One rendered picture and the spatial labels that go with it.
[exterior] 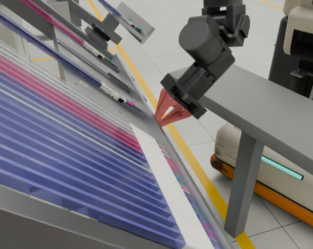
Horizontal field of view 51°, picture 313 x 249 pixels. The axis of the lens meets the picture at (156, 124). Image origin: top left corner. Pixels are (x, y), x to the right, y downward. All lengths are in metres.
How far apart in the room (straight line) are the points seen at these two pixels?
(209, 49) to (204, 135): 1.29
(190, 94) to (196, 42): 0.11
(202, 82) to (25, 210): 0.46
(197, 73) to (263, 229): 0.93
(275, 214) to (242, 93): 0.65
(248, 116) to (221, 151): 0.56
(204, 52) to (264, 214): 1.02
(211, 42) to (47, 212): 0.41
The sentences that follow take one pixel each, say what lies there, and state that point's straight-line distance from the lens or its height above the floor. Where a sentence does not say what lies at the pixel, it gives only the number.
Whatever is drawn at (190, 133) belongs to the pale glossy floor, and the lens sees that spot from 1.85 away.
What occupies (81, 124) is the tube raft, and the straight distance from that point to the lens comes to 0.39.
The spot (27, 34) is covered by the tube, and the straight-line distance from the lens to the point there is 0.55.
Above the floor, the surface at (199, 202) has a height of 0.73.
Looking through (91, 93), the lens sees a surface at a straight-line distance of 0.55.
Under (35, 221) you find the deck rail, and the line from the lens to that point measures 0.23.
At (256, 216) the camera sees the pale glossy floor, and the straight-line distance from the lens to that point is 1.46.
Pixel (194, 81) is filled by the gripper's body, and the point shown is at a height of 0.80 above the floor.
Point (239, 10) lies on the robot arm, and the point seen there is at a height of 0.91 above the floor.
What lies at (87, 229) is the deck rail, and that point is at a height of 0.88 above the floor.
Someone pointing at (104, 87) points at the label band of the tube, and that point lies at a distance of 0.60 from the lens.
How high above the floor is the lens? 1.08
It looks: 35 degrees down
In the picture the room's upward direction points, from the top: straight up
